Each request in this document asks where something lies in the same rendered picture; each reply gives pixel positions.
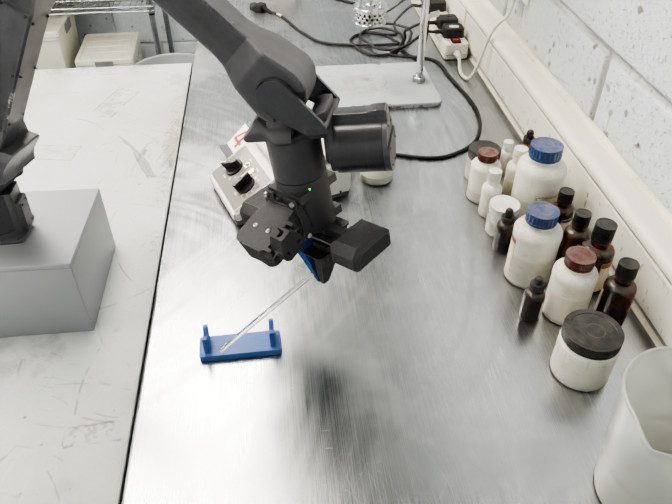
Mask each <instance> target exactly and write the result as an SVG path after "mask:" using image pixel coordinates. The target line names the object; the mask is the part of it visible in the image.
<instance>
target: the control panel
mask: <svg viewBox="0 0 672 504"><path fill-rule="evenodd" d="M229 159H240V160H241V161H242V163H243V165H242V168H241V169H240V171H239V172H238V173H236V174H235V175H232V176H228V175H227V174H226V173H225V168H224V167H223V166H222V165H220V166H219V167H218V168H217V169H215V170H214V171H213V172H212V175H213V176H214V178H215V180H216V181H217V183H218V185H219V186H220V188H221V190H222V191H223V193H224V195H225V196H226V198H227V200H228V201H229V203H230V204H231V206H232V208H233V209H234V210H236V209H237V208H238V207H240V206H241V205H242V203H243V201H245V200H246V199H248V198H249V197H250V196H252V195H253V194H255V193H256V192H258V191H259V190H261V189H262V188H263V187H264V186H265V185H267V184H268V183H269V182H270V181H271V180H270V178H269V177H268V175H267V174H266V173H265V171H264V170H263V169H262V167H261V166H260V164H259V163H258V162H257V160H256V159H255V158H254V156H253V155H252V153H251V152H250V151H249V149H248V148H247V147H246V146H244V147H242V148H241V149H240V150H239V151H237V152H236V153H235V154H234V155H233V156H231V157H230V158H229ZM246 163H249V166H248V167H245V164H246ZM251 169H253V170H254V171H253V172H252V173H249V174H250V175H251V176H252V177H253V179H254V180H255V183H254V186H253V187H252V189H251V190H250V191H248V192H247V193H244V194H240V193H238V192H237V191H236V189H235V188H234V187H233V186H232V184H233V183H234V182H235V181H236V180H237V179H238V178H239V177H240V176H241V175H242V174H243V173H244V172H246V171H248V172H249V171H250V170H251Z"/></svg>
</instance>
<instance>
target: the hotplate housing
mask: <svg viewBox="0 0 672 504"><path fill-rule="evenodd" d="M244 146H246V147H247V148H248V149H249V151H250V152H251V153H252V155H253V156H254V158H255V159H256V160H257V162H258V163H259V164H260V166H261V167H262V169H263V170H264V171H265V173H266V174H267V175H268V177H269V178H270V180H271V181H270V182H269V183H268V184H272V183H274V182H275V180H274V176H273V172H272V168H271V164H270V160H269V159H268V157H267V156H266V155H265V153H264V152H263V151H262V150H261V148H260V147H259V146H258V144H257V143H256V142H254V143H246V144H245V145H244ZM244 146H242V147H244ZM242 147H241V148H242ZM241 148H240V149H241ZM240 149H239V150H240ZM239 150H238V151H239ZM333 172H336V178H337V180H336V181H335V182H333V183H332V184H331V185H330V189H331V195H332V199H334V198H337V197H341V196H344V195H348V194H349V189H350V176H351V173H339V172H338V171H333ZM210 181H211V183H212V184H213V186H214V188H215V190H216V191H217V193H218V195H219V196H220V198H221V200H222V201H223V203H224V205H225V206H226V208H227V210H228V212H229V213H230V215H231V217H232V218H233V220H234V222H235V223H236V225H237V226H238V225H241V224H245V222H243V221H242V218H241V215H240V209H241V206H242V205H241V206H240V207H238V208H237V209H236V210H234V209H233V208H232V206H231V204H230V203H229V201H228V200H227V198H226V196H225V195H224V193H223V191H222V190H221V188H220V186H219V185H218V183H217V181H216V180H215V178H214V176H213V175H210ZM268 184H267V185H268Z"/></svg>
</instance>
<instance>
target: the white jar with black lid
mask: <svg viewBox="0 0 672 504"><path fill-rule="evenodd" d="M624 340H625V335H624V331H623V329H622V327H621V326H620V325H619V323H618V322H617V321H616V320H614V319H613V318H612V317H610V316H609V315H607V314H605V313H602V312H600V311H596V310H591V309H579V310H575V311H573V312H571V313H569V314H568V315H567V316H566V317H565V319H564V322H563V325H562V328H561V330H560V332H559V335H558V338H557V341H556V345H555V348H554V350H553V353H552V356H551V359H550V367H551V370H552V372H553V374H554V376H555V377H556V378H557V379H558V380H559V381H560V382H561V383H562V384H564V385H565V386H567V387H569V388H572V389H574V390H578V391H584V392H590V391H595V390H598V389H600V388H602V387H603V386H604V385H605V384H606V383H607V381H608V378H609V376H610V374H611V372H612V369H613V367H614V365H615V363H616V360H617V358H618V356H619V353H620V350H621V348H622V345H623V343H624Z"/></svg>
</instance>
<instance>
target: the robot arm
mask: <svg viewBox="0 0 672 504"><path fill-rule="evenodd" d="M56 1H57V0H0V245H11V244H20V243H22V242H23V241H24V239H25V237H26V235H27V232H28V231H29V229H30V227H31V225H32V223H33V220H34V214H33V213H32V212H31V209H30V206H29V203H28V200H27V197H26V194H25V193H24V192H20V189H19V186H18V183H17V181H14V180H15V179H16V178H17V177H18V176H21V175H22V174H23V171H24V167H25V166H27V165H28V164H29V163H30V162H31V161H33V160H34V159H35V154H34V148H35V145H36V143H37V141H38V139H39V136H40V135H39V134H36V133H34V132H31V131H29V130H28V128H27V126H26V123H25V121H24V115H25V110H26V106H27V102H28V98H29V94H30V90H31V86H32V82H33V78H34V74H35V70H36V66H37V62H38V58H39V54H40V50H41V46H42V42H43V38H44V34H45V30H46V26H47V22H48V18H49V14H50V11H51V8H52V6H53V5H54V3H55V2H56ZM152 1H153V2H155V3H156V4H157V5H158V6H159V7H160V8H161V9H162V10H164V11H165V12H166V13H167V14H168V15H169V16H170V17H171V18H173V19H174V20H175V21H176V22H177V23H178V24H179V25H180V26H182V27H183V28H184V29H185V30H186V31H187V32H188V33H189V34H190V35H192V36H193V37H194V38H195V39H196V40H197V41H198V42H199V43H201V44H202V45H203V46H204V47H205V48H206V49H207V50H208V51H210V52H211V53H212V54H213V55H214V56H215V57H216V58H217V59H218V61H219V62H220V63H221V64H222V65H223V67H224V69H225V71H226V73H227V75H228V77H229V79H230V81H231V83H232V85H233V87H234V88H235V90H236V91H237V92H238V93H239V94H240V96H241V97H242V98H243V99H244V100H245V102H246V103H247V104H248V105H249V106H250V107H251V109H252V110H253V111H254V112H255V113H256V114H257V115H256V117H255V118H254V121H252V123H251V125H250V126H249V128H248V130H247V132H246V134H245V136H244V138H243V140H244V141H245V142H246V143H254V142H265V143H266V147H267V151H268V155H269V159H270V164H271V168H272V172H273V176H274V180H275V182H274V183H272V184H268V185H266V186H265V187H264V188H262V189H261V190H259V191H258V192H256V193H255V194H253V195H252V196H250V197H249V198H248V199H246V200H245V201H243V203H242V206H241V209H240V215H241V218H242V221H243V222H245V224H244V226H243V227H242V228H241V229H240V230H239V232H238V233H237V236H236V238H237V240H238V242H239V243H240V244H241V245H242V247H243V248H244V249H245V250H246V251H247V253H248V254H249V255H250V256H251V257H252V258H255V259H257V260H259V261H261V262H263V263H265V264H266V265H267V266H269V267H275V266H277V265H279V264H280V263H281V262H282V261H283V260H285V261H291V260H293V258H294V257H295V256H296V255H297V253H298V254H299V255H300V257H301V258H302V260H303V261H304V263H305V264H306V265H307V267H308V268H309V270H310V271H311V272H312V271H313V270H314V269H315V268H316V270H317V274H316V275H315V276H314V277H315V279H316V280H317V281H318V282H320V281H321V283H323V284H325V283H326V282H328V281H329V279H330V277H331V274H332V271H333V268H334V265H335V263H336V264H339V265H341V266H343V267H345V268H347V269H350V270H352V271H354V272H359V271H361V270H362V269H363V268H364V267H365V266H367V265H368V264H369V263H370V262H371V261H372V260H373V259H374V258H376V257H377V256H378V255H379V254H380V253H381V252H382V251H384V250H385V249H386V248H387V247H388V246H389V245H390V244H391V241H390V233H389V229H387V228H384V227H382V226H379V225H376V224H374V223H371V222H369V221H366V220H363V219H360V220H359V221H358V222H357V223H355V224H354V225H353V226H350V227H349V228H347V225H349V221H348V220H345V219H342V218H340V217H337V216H336V215H338V214H339V213H340V212H341V211H342V207H341V203H338V202H335V201H333V200H332V195H331V189H330V185H331V184H332V183H333V182H335V181H336V180H337V178H336V172H333V171H338V172H339V173H355V172H378V171H394V169H395V163H396V135H395V125H393V124H392V118H391V115H390V113H389V108H388V103H386V102H381V103H373V104H370V105H365V106H350V107H338V105H339V103H340V97H339V96H338V95H337V94H336V93H335V92H334V91H333V90H332V89H331V88H330V87H329V86H328V85H327V84H326V83H325V82H324V81H323V80H322V79H321V78H320V77H319V76H318V75H317V74H316V70H315V69H316V67H315V64H314V62H313V60H312V59H311V58H310V57H309V55H308V54H307V53H305V52H304V51H303V50H301V49H300V48H298V47H297V46H295V45H294V44H292V43H291V42H289V41H288V40H287V39H285V38H284V37H282V36H281V35H279V34H277V33H275V32H272V31H270V30H267V29H265V28H262V27H260V26H258V25H256V24H255V23H253V22H252V21H250V20H249V19H247V18H246V17H245V16H244V15H243V14H242V13H241V12H240V11H239V10H238V9H236V8H235V7H234V6H233V5H232V4H231V3H230V2H229V1H228V0H152ZM308 100H309V101H311V102H313V103H315V104H314V106H313V108H312V110H311V109H310V108H309V107H308V106H307V105H306V103H307V101H308ZM321 138H323V140H324V149H325V156H326V160H327V162H328V164H330V165H331V168H332V171H330V170H327V167H326V162H325V156H324V151H323V145H322V140H321Z"/></svg>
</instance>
